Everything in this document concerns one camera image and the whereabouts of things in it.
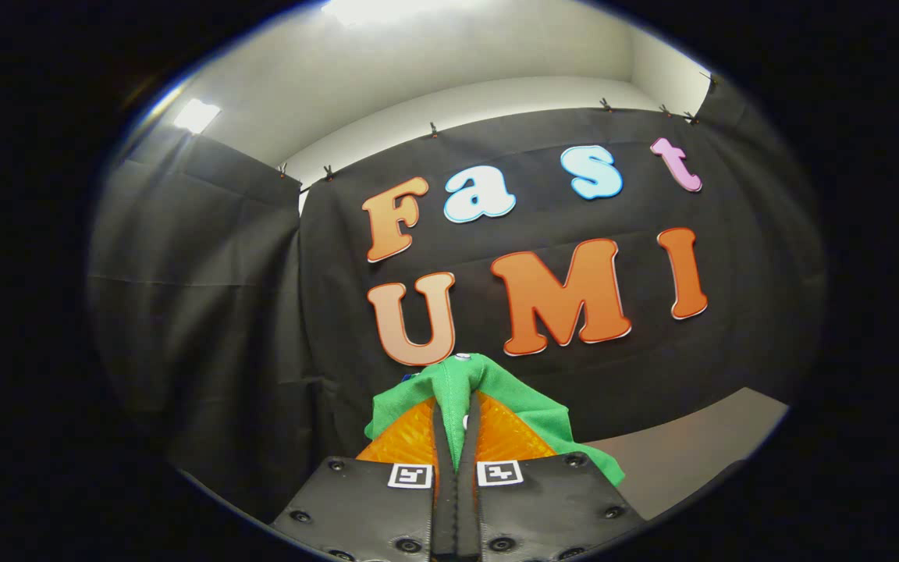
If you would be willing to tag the black backdrop cloth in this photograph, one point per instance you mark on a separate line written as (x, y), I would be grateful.
(223, 312)

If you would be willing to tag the small ceiling light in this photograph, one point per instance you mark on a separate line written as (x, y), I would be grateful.
(196, 115)

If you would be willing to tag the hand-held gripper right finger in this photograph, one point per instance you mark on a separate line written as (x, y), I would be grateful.
(468, 499)

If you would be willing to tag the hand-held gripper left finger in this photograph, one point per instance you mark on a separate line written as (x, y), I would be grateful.
(446, 499)

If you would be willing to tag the green polo shirt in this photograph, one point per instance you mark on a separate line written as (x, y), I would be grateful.
(457, 382)

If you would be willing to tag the row of black cloth clips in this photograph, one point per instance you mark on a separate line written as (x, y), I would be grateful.
(433, 129)

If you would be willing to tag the wide ceiling light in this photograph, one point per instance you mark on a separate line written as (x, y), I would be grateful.
(379, 8)

